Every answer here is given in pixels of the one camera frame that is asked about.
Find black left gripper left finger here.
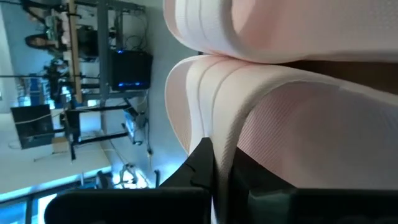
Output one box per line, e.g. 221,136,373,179
45,137,215,224

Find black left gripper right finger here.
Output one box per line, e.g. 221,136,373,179
228,146,398,224

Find pink slide sandal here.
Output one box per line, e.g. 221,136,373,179
163,0,398,65
164,54,398,224

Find black metal stand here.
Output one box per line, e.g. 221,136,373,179
63,104,131,161

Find black monitor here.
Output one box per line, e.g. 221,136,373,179
10,104,56,151

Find black computer tower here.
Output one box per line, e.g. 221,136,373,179
109,49,154,93

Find blue equipment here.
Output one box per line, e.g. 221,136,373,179
17,76,47,106

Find wooden table grey legs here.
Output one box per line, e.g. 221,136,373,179
67,0,147,103

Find person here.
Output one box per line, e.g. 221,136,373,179
24,32,68,52

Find window with dark frame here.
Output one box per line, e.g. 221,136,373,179
0,166,113,224

